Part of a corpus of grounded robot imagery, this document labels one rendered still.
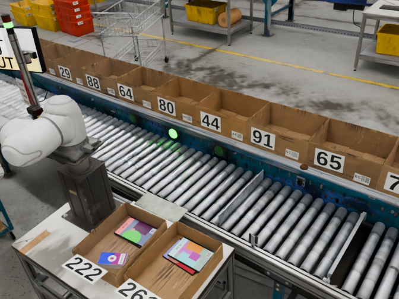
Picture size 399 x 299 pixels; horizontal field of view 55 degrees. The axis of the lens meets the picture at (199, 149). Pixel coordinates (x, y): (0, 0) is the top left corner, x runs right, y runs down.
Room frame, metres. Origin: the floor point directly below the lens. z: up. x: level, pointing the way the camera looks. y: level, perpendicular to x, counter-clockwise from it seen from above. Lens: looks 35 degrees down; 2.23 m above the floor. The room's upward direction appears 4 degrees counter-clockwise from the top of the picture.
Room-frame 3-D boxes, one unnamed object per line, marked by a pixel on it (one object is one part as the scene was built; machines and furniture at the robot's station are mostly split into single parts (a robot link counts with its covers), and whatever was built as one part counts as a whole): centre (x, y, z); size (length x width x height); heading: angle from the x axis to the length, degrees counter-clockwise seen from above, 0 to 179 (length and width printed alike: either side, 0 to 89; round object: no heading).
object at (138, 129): (2.29, 0.60, 0.72); 0.52 x 0.05 x 0.05; 140
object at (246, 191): (1.60, -0.22, 0.76); 0.46 x 0.01 x 0.09; 140
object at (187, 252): (1.21, 0.07, 0.78); 0.19 x 0.14 x 0.02; 52
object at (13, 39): (2.34, 1.09, 1.11); 0.12 x 0.05 x 0.88; 50
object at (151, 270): (1.14, 0.15, 0.80); 0.38 x 0.28 x 0.10; 142
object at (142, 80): (2.69, 0.36, 0.96); 0.39 x 0.29 x 0.17; 50
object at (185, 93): (2.44, 0.06, 0.96); 0.39 x 0.29 x 0.17; 50
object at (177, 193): (1.83, 0.05, 0.72); 0.52 x 0.05 x 0.05; 140
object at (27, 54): (2.49, 1.13, 1.40); 0.28 x 0.11 x 0.11; 50
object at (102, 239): (1.30, 0.41, 0.80); 0.38 x 0.28 x 0.10; 145
